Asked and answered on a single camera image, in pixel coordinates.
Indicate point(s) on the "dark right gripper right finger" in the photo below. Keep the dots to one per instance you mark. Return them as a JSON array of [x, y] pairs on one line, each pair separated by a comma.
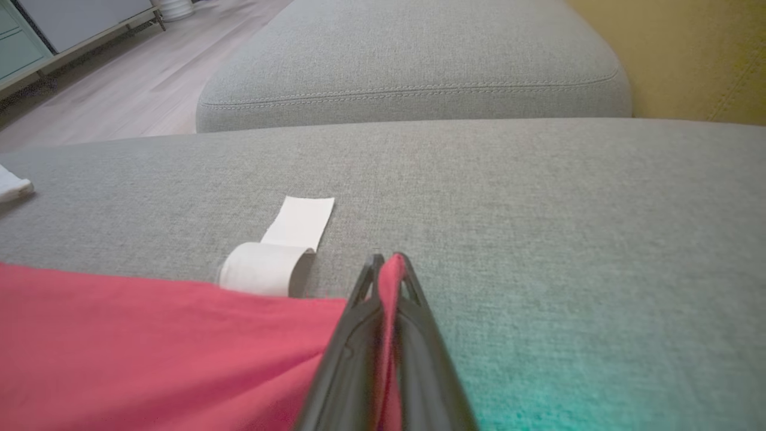
[[425, 365]]

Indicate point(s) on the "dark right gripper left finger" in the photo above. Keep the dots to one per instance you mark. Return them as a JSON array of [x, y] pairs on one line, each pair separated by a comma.
[[347, 365]]

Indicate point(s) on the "red cloth with white stripe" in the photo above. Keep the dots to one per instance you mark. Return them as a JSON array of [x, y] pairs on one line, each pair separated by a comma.
[[149, 347]]

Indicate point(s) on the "grey fabric sofa seat cushion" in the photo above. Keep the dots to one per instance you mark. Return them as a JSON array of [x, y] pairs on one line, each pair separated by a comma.
[[538, 209]]

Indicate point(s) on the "grey stitched sofa cushion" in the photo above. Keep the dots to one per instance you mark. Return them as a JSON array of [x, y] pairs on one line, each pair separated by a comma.
[[419, 48]]

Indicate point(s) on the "white cloth piece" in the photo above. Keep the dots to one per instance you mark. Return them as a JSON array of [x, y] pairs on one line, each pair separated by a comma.
[[12, 187]]

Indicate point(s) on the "white ribbed container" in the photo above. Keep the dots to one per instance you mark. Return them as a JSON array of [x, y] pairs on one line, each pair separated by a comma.
[[175, 7]]

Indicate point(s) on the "yellow fabric cushion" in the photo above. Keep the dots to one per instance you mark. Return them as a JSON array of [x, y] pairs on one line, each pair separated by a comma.
[[688, 54]]

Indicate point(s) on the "grey teal cabinet on legs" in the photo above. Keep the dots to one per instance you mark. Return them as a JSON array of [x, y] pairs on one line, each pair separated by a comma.
[[78, 18]]

